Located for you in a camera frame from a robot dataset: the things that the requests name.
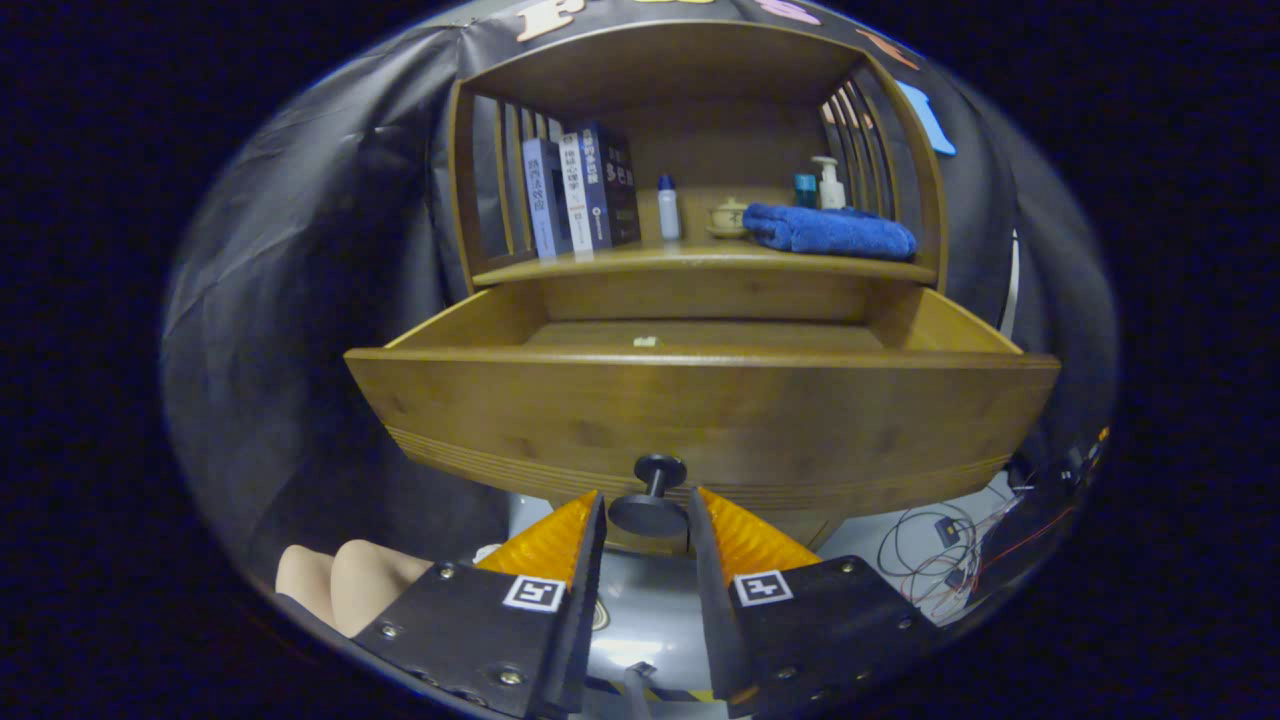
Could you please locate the wooden drawer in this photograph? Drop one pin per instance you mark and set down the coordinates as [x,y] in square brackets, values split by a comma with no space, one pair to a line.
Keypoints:
[700,410]

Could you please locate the black backdrop cloth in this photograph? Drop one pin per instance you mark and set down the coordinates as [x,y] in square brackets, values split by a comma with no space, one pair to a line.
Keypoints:
[300,300]

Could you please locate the teal bottle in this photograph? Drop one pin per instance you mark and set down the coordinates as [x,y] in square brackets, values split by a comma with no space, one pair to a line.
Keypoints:
[805,190]

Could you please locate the wooden countertop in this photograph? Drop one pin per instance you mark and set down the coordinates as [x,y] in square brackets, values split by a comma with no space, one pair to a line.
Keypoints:
[650,256]

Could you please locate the white book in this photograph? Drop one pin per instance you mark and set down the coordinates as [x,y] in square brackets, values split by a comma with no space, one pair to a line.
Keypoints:
[575,195]

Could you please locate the blue folded towel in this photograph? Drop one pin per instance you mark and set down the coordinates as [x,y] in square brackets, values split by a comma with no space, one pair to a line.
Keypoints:
[830,232]

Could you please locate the cream lidded teacup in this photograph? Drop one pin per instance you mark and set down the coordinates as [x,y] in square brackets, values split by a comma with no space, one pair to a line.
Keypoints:
[728,217]

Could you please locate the white pole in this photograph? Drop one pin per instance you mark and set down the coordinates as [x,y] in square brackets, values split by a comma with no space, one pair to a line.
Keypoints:
[1012,280]

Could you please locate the white pump bottle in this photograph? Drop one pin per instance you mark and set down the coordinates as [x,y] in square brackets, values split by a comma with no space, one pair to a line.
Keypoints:
[830,188]

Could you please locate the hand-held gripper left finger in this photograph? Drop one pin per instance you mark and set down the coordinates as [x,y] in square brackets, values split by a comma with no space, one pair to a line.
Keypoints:
[580,600]

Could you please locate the white bottle blue cap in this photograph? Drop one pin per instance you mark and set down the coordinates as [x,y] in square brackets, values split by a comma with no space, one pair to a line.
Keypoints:
[668,212]

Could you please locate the black round drawer knob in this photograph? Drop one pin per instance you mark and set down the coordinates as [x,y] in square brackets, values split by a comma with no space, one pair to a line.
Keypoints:
[650,508]

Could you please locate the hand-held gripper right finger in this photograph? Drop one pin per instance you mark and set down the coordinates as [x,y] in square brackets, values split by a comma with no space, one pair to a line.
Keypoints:
[712,600]

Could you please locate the dark navy book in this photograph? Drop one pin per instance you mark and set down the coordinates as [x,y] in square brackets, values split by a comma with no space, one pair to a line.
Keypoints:
[615,185]

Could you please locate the light blue book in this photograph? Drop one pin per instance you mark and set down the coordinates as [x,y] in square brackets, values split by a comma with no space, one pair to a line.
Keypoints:
[545,200]

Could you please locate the small black adapter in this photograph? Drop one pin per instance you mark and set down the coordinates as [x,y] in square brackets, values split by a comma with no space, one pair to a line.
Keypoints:
[946,530]

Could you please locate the wooden cabinet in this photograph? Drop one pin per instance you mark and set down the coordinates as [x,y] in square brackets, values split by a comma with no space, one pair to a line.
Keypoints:
[660,70]

